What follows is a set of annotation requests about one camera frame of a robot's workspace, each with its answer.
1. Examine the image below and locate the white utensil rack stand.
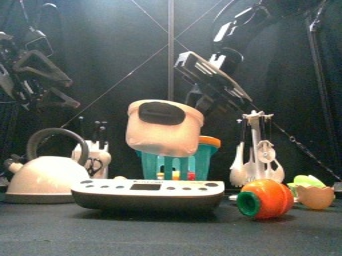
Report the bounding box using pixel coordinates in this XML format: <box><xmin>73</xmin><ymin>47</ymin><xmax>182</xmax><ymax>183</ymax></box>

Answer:
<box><xmin>241</xmin><ymin>109</ymin><xmax>276</xmax><ymax>183</ymax></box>

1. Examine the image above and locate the teal toy basket orange rim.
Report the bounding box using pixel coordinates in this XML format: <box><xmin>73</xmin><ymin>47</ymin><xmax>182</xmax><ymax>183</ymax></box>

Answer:
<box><xmin>135</xmin><ymin>135</ymin><xmax>222</xmax><ymax>182</ymax></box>

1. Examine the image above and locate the white toy knife block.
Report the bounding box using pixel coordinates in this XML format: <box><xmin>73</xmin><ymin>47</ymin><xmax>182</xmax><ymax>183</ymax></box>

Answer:
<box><xmin>71</xmin><ymin>139</ymin><xmax>113</xmax><ymax>180</ymax></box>

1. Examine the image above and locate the white toy kitchen scale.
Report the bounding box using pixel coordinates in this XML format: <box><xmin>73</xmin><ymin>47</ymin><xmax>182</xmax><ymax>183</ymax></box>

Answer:
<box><xmin>70</xmin><ymin>178</ymin><xmax>226</xmax><ymax>212</ymax></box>

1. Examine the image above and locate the white toy pizza cutter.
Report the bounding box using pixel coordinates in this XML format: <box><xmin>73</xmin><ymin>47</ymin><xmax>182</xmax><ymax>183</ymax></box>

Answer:
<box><xmin>257</xmin><ymin>116</ymin><xmax>278</xmax><ymax>181</ymax></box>

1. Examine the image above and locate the white toy kettle grey handle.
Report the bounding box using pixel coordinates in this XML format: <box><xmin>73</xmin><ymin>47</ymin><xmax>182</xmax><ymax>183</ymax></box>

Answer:
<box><xmin>3</xmin><ymin>127</ymin><xmax>93</xmax><ymax>205</ymax></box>

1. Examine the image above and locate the beige toy eggshell half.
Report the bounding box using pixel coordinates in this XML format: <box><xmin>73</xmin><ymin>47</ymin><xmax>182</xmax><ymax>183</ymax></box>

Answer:
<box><xmin>296</xmin><ymin>184</ymin><xmax>337</xmax><ymax>211</ymax></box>

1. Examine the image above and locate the orange toy carrot green cap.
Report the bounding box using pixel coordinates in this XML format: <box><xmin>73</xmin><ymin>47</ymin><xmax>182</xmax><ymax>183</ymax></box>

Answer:
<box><xmin>236</xmin><ymin>178</ymin><xmax>296</xmax><ymax>220</ymax></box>

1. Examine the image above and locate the white toy spatula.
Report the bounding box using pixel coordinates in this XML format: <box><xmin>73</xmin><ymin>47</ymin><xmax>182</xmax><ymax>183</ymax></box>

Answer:
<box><xmin>229</xmin><ymin>118</ymin><xmax>248</xmax><ymax>188</ymax></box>

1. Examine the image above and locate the black handled toy knife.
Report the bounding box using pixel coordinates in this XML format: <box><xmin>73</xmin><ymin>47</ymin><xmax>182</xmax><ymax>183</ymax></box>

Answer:
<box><xmin>99</xmin><ymin>120</ymin><xmax>110</xmax><ymax>150</ymax></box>
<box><xmin>78</xmin><ymin>115</ymin><xmax>86</xmax><ymax>143</ymax></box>
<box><xmin>91</xmin><ymin>120</ymin><xmax>101</xmax><ymax>144</ymax></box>

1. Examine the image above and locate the white toy pot black handle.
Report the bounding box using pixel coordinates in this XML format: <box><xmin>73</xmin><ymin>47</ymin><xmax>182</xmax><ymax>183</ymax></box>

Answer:
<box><xmin>125</xmin><ymin>98</ymin><xmax>206</xmax><ymax>158</ymax></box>

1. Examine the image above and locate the grey vertical frame pole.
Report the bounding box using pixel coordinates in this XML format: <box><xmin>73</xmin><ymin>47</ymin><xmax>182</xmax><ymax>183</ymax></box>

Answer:
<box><xmin>166</xmin><ymin>0</ymin><xmax>177</xmax><ymax>101</ymax></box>

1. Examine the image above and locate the black slanted frame strut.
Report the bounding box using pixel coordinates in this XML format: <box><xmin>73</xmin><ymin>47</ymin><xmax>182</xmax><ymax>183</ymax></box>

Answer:
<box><xmin>305</xmin><ymin>9</ymin><xmax>342</xmax><ymax>158</ymax></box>

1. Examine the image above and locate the green toy vegetable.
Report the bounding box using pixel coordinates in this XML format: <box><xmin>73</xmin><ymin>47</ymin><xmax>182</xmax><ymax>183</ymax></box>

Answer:
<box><xmin>286</xmin><ymin>174</ymin><xmax>328</xmax><ymax>198</ymax></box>

